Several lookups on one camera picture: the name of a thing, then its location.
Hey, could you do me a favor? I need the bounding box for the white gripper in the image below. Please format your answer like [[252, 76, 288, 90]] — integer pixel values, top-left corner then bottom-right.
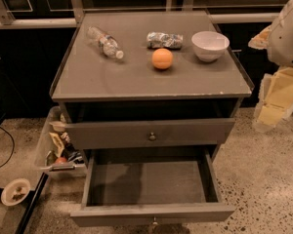
[[253, 66, 293, 133]]

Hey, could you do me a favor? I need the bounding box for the grey drawer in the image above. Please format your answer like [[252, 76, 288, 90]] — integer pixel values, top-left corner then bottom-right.
[[65, 118, 234, 149], [71, 146, 234, 227]]

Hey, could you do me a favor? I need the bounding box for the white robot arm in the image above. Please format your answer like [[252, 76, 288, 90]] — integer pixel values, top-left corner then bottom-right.
[[248, 0, 293, 133]]

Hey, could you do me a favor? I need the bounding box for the grey top drawer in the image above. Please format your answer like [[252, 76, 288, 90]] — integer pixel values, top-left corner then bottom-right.
[[65, 118, 234, 149]]

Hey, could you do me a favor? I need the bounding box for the grey drawer cabinet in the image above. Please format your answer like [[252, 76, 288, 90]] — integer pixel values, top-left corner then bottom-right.
[[49, 10, 255, 154]]

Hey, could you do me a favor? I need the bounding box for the white bowl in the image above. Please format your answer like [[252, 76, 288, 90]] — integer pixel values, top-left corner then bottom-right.
[[191, 31, 230, 62]]

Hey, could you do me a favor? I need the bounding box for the orange fruit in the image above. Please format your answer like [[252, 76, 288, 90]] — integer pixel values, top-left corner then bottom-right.
[[151, 49, 173, 70]]

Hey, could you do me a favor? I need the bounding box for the crushed silver can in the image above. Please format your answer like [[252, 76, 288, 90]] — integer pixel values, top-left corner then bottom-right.
[[146, 32, 184, 50]]

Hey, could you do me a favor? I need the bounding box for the white metal railing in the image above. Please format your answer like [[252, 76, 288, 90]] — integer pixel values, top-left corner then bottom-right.
[[0, 0, 289, 28]]

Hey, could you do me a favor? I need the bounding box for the clear plastic water bottle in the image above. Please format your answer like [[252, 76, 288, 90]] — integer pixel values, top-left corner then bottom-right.
[[86, 26, 124, 59]]

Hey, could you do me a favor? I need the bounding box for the clear plastic storage bin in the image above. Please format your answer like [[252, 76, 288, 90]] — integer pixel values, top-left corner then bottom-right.
[[34, 106, 86, 179]]

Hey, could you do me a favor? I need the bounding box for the white plate with scraps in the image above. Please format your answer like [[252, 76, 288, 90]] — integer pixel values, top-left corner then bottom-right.
[[1, 178, 30, 207]]

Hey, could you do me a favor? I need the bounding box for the black cable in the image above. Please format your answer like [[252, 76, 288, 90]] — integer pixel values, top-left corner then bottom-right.
[[0, 122, 17, 174]]

